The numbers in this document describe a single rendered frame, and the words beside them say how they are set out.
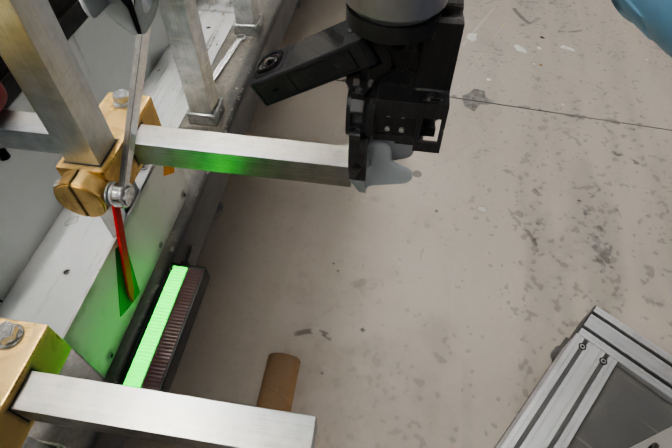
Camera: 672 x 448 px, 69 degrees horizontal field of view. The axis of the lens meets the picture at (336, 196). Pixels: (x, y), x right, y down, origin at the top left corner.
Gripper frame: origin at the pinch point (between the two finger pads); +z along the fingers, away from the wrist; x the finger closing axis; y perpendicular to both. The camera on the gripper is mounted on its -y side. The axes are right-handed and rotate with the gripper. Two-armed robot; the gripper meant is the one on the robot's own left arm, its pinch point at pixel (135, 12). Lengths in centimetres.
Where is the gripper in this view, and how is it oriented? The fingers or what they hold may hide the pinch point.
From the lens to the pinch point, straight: 43.5
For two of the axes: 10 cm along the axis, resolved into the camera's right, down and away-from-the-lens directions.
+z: 0.0, 6.4, 7.7
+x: 9.8, -1.5, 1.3
